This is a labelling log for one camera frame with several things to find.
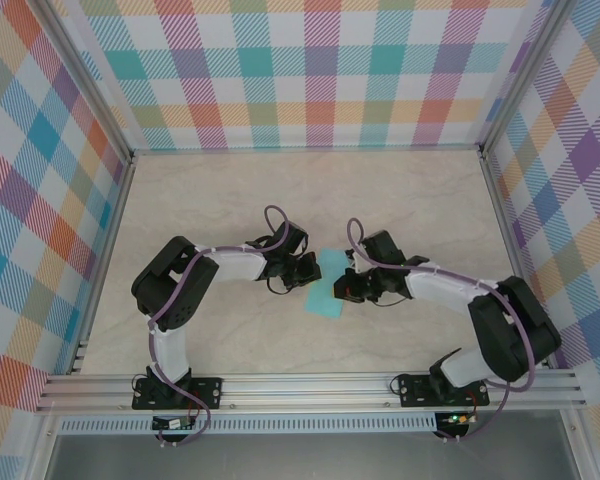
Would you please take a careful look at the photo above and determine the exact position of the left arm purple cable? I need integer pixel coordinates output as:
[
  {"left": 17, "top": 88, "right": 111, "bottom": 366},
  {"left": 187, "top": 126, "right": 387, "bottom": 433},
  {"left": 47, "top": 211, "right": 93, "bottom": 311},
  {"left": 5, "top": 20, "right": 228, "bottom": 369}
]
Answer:
[{"left": 148, "top": 204, "right": 294, "bottom": 448}]

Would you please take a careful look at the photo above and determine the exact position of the aluminium side rail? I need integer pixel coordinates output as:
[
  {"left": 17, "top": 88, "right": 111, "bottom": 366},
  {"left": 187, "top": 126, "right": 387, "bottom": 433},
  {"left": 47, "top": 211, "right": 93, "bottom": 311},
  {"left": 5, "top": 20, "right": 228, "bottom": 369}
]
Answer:
[
  {"left": 68, "top": 153, "right": 137, "bottom": 376},
  {"left": 478, "top": 149, "right": 557, "bottom": 371}
]

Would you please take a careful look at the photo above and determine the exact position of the slotted grey cable duct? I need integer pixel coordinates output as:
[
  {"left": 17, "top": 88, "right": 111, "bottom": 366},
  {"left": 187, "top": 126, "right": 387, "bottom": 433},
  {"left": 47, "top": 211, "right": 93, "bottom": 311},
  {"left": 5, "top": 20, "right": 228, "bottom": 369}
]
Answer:
[{"left": 58, "top": 412, "right": 439, "bottom": 435}]

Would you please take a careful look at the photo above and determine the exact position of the aluminium corner post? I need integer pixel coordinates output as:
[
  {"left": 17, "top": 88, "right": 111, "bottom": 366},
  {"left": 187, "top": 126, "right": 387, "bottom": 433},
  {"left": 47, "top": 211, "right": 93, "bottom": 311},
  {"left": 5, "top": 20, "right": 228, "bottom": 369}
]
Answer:
[
  {"left": 33, "top": 0, "right": 135, "bottom": 164},
  {"left": 478, "top": 0, "right": 577, "bottom": 157}
]

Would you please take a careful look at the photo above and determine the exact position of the wide aluminium mounting rail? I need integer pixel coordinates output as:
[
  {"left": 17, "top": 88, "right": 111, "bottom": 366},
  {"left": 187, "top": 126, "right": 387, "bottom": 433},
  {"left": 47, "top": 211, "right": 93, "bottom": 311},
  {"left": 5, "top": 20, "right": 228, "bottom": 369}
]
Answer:
[{"left": 34, "top": 368, "right": 589, "bottom": 414}]

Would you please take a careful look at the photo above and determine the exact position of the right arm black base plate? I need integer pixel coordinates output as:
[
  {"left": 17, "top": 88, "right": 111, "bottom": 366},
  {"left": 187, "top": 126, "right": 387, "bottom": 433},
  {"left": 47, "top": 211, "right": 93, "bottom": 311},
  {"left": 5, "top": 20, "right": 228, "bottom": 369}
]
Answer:
[{"left": 397, "top": 372, "right": 491, "bottom": 409}]

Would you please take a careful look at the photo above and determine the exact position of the green circuit board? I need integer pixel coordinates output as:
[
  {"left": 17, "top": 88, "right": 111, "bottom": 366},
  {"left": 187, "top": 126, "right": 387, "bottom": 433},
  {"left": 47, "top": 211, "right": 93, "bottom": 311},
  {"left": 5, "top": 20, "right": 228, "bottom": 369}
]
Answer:
[{"left": 152, "top": 416, "right": 197, "bottom": 432}]

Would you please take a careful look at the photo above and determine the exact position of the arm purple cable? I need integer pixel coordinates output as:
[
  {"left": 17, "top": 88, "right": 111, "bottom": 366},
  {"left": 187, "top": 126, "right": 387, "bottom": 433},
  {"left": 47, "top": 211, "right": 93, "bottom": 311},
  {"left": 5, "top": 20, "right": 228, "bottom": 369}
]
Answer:
[
  {"left": 347, "top": 217, "right": 537, "bottom": 444},
  {"left": 148, "top": 204, "right": 294, "bottom": 448}
]

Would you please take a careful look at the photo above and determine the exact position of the right gripper thin black wire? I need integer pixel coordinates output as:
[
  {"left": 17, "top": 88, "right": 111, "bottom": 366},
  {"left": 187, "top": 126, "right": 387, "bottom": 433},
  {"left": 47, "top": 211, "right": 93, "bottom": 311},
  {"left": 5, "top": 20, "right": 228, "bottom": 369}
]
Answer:
[{"left": 374, "top": 287, "right": 414, "bottom": 307}]

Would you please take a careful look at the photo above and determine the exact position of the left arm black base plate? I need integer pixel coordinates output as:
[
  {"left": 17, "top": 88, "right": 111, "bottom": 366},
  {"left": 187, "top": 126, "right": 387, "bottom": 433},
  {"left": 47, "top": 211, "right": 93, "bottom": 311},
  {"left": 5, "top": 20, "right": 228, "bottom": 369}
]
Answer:
[{"left": 131, "top": 375, "right": 225, "bottom": 411}]

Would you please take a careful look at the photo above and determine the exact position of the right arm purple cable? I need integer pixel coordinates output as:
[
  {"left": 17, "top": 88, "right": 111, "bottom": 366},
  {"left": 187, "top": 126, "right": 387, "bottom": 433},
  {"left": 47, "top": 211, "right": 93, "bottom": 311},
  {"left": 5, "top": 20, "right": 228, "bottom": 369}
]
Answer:
[{"left": 347, "top": 217, "right": 537, "bottom": 444}]

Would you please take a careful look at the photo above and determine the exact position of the light blue cloth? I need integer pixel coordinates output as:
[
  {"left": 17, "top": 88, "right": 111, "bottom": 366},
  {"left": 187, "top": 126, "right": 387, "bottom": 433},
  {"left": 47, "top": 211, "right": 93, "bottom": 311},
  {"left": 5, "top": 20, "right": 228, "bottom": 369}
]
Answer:
[{"left": 303, "top": 248, "right": 351, "bottom": 319}]

